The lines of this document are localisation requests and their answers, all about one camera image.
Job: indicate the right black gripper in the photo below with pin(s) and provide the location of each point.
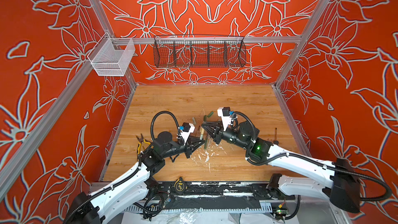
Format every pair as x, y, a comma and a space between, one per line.
217, 125

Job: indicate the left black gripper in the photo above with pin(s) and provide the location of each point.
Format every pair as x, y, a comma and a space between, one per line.
188, 147

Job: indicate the beige pen cap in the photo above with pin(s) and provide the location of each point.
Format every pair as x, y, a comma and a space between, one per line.
201, 134

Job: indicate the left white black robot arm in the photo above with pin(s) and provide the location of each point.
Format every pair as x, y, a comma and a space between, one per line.
103, 205

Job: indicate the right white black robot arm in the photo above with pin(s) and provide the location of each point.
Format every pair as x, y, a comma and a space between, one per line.
333, 181

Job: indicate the small circuit board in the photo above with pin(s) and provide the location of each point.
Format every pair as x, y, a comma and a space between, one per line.
280, 211

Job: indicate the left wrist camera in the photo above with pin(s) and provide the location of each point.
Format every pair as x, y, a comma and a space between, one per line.
184, 132

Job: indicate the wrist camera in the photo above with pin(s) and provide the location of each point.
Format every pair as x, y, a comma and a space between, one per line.
184, 132
225, 114

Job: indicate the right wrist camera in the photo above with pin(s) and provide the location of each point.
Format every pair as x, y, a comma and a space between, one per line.
225, 114

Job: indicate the yellow handled pliers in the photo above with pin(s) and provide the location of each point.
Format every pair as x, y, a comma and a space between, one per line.
142, 144

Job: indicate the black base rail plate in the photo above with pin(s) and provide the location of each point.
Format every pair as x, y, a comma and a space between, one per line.
199, 189

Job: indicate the black wire basket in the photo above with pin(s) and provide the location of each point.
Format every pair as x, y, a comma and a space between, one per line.
200, 51

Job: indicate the white slotted cable duct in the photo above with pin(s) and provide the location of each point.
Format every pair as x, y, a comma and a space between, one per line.
262, 209

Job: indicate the white wire basket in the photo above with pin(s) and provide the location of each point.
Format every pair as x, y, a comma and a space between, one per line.
111, 58

